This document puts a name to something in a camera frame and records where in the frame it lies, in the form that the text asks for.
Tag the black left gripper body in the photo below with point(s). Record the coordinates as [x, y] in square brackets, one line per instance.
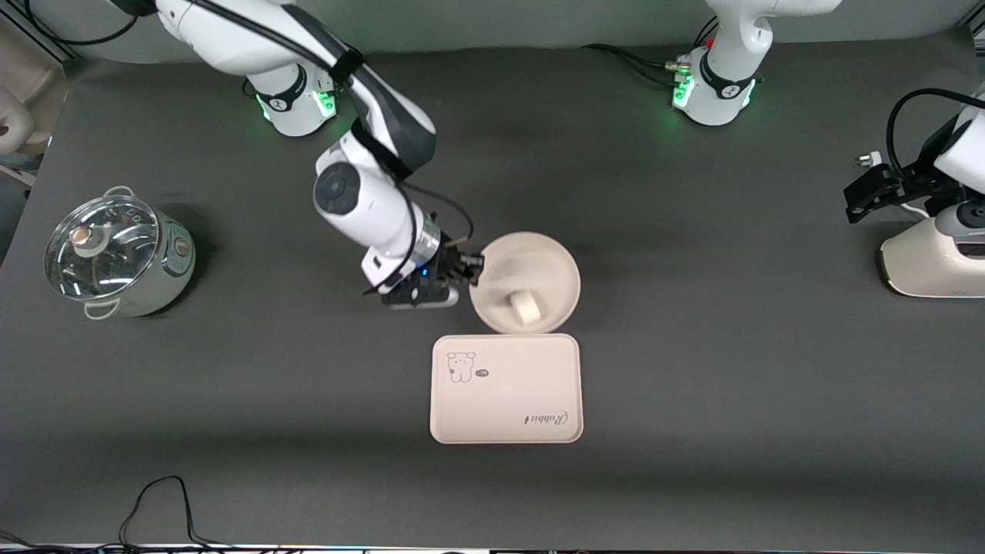
[908, 181]

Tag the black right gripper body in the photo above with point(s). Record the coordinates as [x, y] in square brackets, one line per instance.
[449, 264]

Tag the small white bun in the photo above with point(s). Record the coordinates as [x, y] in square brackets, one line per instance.
[523, 308]

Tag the round beige plate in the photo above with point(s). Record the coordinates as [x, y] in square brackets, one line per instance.
[539, 265]

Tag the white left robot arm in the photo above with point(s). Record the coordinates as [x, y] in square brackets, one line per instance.
[727, 46]

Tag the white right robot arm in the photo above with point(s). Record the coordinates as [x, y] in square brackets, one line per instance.
[362, 200]

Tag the beige rectangular tray with print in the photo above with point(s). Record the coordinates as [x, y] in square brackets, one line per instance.
[505, 400]

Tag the cream toaster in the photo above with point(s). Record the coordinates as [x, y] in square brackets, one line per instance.
[919, 265]

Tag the pale green electric pot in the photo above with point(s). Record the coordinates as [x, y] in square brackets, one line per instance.
[173, 269]

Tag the glass pot lid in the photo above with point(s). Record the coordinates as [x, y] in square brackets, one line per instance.
[100, 246]

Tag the beige rounded background object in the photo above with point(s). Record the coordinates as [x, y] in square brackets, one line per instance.
[27, 92]

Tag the aluminium frame bar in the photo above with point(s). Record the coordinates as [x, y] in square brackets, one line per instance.
[46, 35]

